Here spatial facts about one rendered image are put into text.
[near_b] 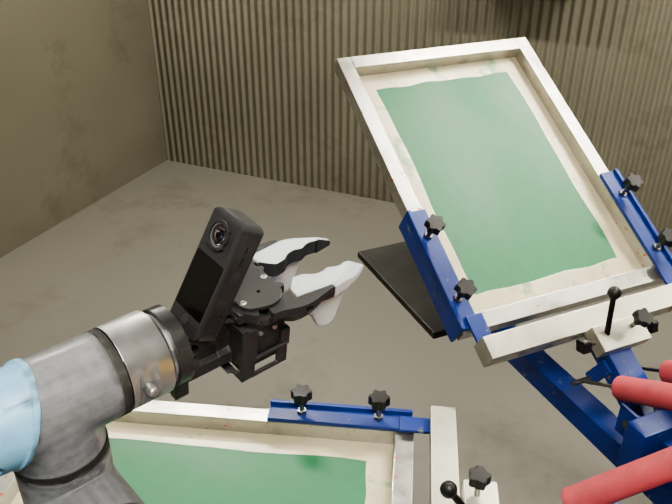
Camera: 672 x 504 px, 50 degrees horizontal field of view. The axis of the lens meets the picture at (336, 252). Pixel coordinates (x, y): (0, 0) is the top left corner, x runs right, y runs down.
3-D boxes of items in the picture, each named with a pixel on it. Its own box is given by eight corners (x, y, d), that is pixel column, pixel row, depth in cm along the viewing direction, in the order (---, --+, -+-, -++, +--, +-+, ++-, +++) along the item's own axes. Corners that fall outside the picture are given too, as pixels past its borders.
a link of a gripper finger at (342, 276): (355, 301, 74) (275, 325, 70) (362, 255, 70) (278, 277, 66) (371, 319, 72) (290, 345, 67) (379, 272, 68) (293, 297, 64)
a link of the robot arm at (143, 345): (86, 310, 58) (135, 367, 54) (136, 290, 61) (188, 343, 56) (95, 375, 63) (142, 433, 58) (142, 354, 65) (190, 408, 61)
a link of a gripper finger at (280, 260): (303, 266, 78) (245, 305, 72) (307, 220, 75) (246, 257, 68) (326, 278, 77) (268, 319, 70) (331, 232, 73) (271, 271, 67)
